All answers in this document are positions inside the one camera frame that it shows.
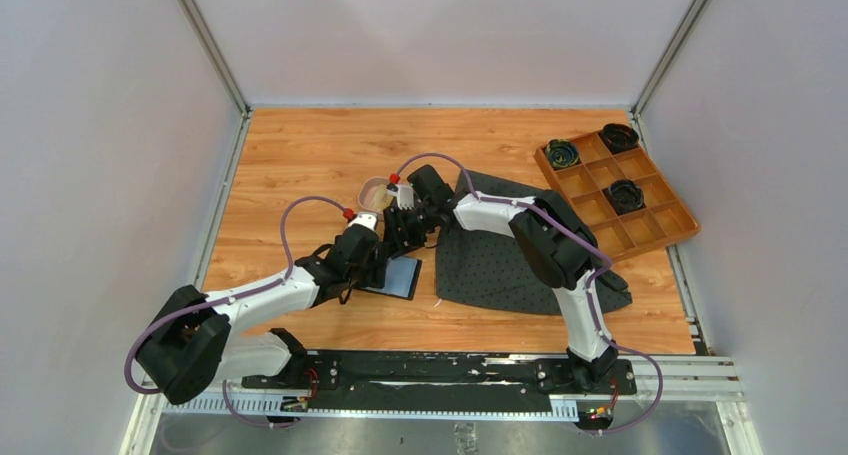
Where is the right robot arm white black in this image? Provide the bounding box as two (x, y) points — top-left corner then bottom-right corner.
(383, 164), (620, 393)

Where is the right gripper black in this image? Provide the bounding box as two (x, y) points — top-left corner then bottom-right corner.
(384, 202), (438, 261)

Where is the coiled black belt middle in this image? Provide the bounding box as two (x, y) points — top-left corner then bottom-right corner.
(603, 179), (646, 215)

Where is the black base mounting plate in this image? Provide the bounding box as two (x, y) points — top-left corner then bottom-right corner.
(240, 350), (637, 413)

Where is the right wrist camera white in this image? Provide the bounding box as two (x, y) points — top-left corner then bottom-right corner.
(388, 183), (417, 211)

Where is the gold credit card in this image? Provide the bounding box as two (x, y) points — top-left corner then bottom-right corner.
(368, 184), (393, 212)

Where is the coiled black belt top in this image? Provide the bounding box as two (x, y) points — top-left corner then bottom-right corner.
(599, 123), (640, 154)

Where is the coiled black belt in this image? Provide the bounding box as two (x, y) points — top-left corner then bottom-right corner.
(599, 123), (640, 154)
(603, 179), (646, 215)

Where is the brown wooden compartment tray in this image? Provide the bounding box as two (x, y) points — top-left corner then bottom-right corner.
(534, 123), (701, 262)

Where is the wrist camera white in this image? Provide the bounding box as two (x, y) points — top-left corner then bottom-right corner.
(348, 211), (380, 232)
(388, 183), (417, 211)

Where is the black leather card holder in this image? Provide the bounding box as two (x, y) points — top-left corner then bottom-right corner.
(362, 256), (422, 301)

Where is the pink oval tray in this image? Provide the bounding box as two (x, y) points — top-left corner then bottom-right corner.
(358, 177), (395, 215)

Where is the dark grey dotted cloth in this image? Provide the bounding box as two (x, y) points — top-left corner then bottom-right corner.
(435, 171), (633, 316)

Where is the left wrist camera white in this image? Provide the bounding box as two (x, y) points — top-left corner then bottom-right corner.
(348, 211), (380, 232)

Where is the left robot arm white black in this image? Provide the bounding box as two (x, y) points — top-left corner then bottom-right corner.
(125, 220), (381, 405)

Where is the aluminium frame rail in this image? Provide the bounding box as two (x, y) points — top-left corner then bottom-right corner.
(122, 350), (762, 454)

